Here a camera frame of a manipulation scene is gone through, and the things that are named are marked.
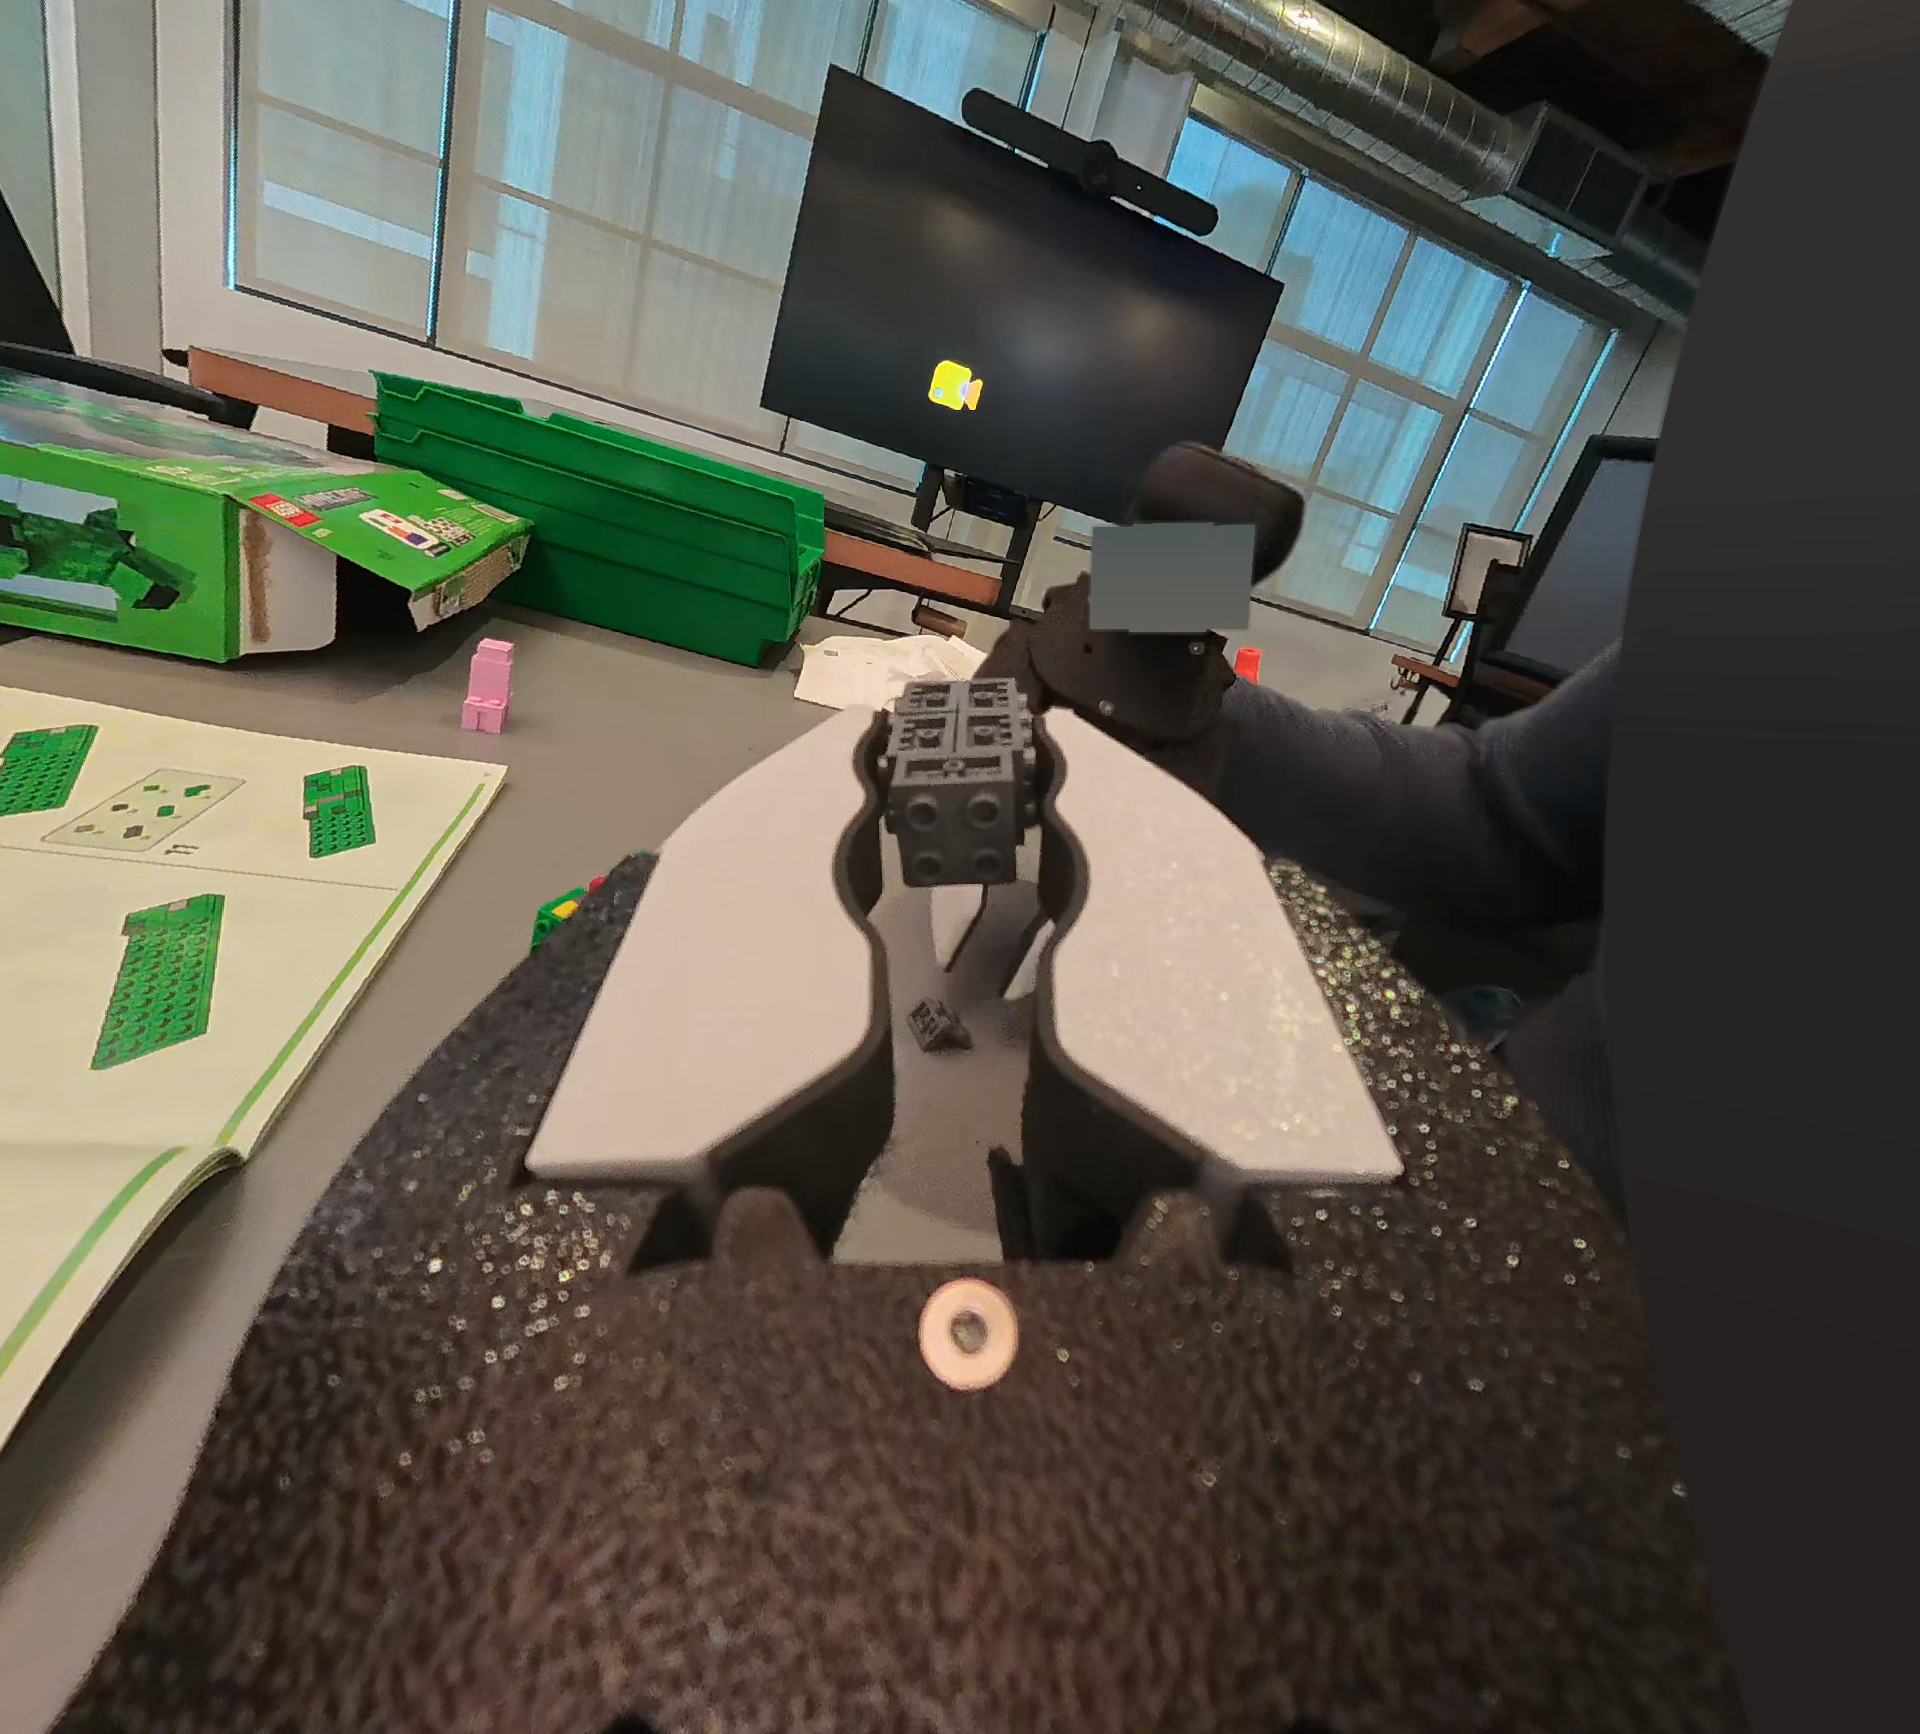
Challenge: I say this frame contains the black brick model colourful studs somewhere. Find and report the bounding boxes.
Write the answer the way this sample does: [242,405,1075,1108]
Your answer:
[532,870,610,955]

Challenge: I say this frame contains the black display board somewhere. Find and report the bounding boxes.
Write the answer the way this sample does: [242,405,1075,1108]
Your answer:
[1500,435,1659,690]

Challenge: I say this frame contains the large grid window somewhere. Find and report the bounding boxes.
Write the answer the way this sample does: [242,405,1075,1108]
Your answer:
[231,0,1630,634]

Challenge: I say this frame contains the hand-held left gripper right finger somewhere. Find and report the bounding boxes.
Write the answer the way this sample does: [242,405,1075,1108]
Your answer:
[1019,707,1404,1212]

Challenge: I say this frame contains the white paper sheets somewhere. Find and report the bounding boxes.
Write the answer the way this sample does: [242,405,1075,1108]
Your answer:
[792,630,978,715]

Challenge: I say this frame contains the black television screen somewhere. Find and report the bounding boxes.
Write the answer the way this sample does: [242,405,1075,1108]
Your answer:
[759,63,1285,521]

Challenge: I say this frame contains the brick instruction booklet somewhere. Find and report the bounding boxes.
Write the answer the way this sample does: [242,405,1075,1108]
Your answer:
[0,683,510,1451]

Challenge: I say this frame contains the stack of green bins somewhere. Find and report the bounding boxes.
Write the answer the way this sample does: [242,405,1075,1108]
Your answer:
[369,372,827,671]

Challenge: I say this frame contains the green cardboard toy box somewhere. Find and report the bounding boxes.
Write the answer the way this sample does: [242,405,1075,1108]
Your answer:
[0,365,534,665]

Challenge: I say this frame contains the black television stand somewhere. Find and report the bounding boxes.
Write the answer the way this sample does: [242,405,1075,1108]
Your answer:
[910,457,1052,612]

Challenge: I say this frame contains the black video conference bar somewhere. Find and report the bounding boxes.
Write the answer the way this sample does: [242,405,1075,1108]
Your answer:
[959,86,1219,236]

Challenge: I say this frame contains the dark grey brick block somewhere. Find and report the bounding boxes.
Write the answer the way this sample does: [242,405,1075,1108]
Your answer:
[881,676,1044,888]

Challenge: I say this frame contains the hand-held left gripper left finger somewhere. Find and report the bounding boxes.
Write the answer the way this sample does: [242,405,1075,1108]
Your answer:
[524,707,901,1217]

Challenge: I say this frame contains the metal air vent box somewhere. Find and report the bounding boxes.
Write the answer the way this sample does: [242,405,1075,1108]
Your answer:
[1475,98,1655,254]

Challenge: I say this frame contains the grey desk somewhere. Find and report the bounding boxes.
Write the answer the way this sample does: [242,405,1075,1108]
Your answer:
[0,599,1427,1734]

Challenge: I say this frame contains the person's right forearm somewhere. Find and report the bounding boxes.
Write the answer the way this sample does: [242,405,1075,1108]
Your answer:
[1222,645,1630,1008]

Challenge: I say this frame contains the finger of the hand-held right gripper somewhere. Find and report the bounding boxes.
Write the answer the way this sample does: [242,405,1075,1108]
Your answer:
[926,881,1052,1008]

